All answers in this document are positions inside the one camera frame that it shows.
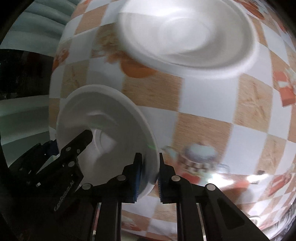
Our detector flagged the white ceramic bowl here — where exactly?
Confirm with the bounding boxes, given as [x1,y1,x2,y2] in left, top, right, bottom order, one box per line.
[56,84,159,198]

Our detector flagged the checkered printed tablecloth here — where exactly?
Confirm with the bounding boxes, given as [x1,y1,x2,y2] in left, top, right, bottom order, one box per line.
[49,1,295,240]

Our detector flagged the large white plate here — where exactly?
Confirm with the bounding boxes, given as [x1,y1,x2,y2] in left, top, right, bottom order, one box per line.
[116,1,259,79]

